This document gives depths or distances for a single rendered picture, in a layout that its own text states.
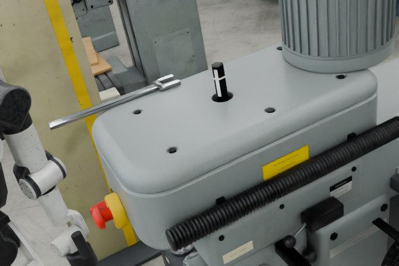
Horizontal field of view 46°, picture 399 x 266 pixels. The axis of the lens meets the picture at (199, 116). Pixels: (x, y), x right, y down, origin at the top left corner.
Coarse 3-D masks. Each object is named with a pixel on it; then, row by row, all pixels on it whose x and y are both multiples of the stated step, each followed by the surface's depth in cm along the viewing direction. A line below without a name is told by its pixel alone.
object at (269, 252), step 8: (304, 232) 91; (296, 240) 90; (304, 240) 91; (264, 248) 87; (272, 248) 87; (296, 248) 91; (304, 248) 92; (256, 256) 86; (264, 256) 87; (272, 256) 88; (240, 264) 86; (248, 264) 86; (256, 264) 87; (264, 264) 88; (272, 264) 89; (280, 264) 91
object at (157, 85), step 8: (160, 80) 88; (168, 80) 88; (176, 80) 87; (144, 88) 86; (152, 88) 86; (160, 88) 85; (168, 88) 86; (120, 96) 85; (128, 96) 84; (136, 96) 84; (104, 104) 83; (112, 104) 83; (80, 112) 82; (88, 112) 82; (96, 112) 82; (56, 120) 81; (64, 120) 81; (72, 120) 81
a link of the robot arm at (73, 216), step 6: (72, 210) 157; (66, 216) 152; (72, 216) 154; (78, 216) 156; (54, 222) 151; (60, 222) 151; (66, 222) 153; (72, 222) 160; (78, 222) 156; (84, 222) 158; (84, 228) 158
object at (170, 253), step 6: (186, 246) 154; (192, 246) 154; (162, 252) 159; (168, 252) 155; (174, 252) 153; (180, 252) 153; (186, 252) 152; (192, 252) 152; (168, 258) 154; (174, 258) 153; (180, 258) 152; (186, 258) 150; (168, 264) 158; (174, 264) 151; (180, 264) 150; (186, 264) 148
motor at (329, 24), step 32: (288, 0) 80; (320, 0) 75; (352, 0) 74; (384, 0) 75; (288, 32) 83; (320, 32) 78; (352, 32) 76; (384, 32) 78; (320, 64) 80; (352, 64) 79
